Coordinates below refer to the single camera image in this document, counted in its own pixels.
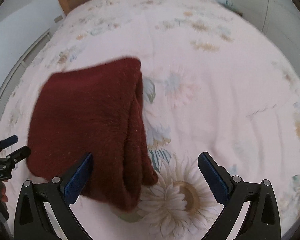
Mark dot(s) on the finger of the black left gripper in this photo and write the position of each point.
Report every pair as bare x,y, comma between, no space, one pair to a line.
9,141

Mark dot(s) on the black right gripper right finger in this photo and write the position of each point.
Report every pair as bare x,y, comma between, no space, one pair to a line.
262,220

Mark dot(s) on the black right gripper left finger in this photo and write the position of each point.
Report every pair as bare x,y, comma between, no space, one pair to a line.
31,220

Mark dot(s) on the dark red knitted sweater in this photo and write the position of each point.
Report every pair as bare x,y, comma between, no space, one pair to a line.
96,110

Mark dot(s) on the floral white bed sheet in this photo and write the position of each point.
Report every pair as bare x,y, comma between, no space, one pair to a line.
211,83

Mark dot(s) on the white wardrobe doors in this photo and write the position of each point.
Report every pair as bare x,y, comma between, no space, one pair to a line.
279,20

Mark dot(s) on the beige wall socket left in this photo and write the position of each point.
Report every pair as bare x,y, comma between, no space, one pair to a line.
58,18

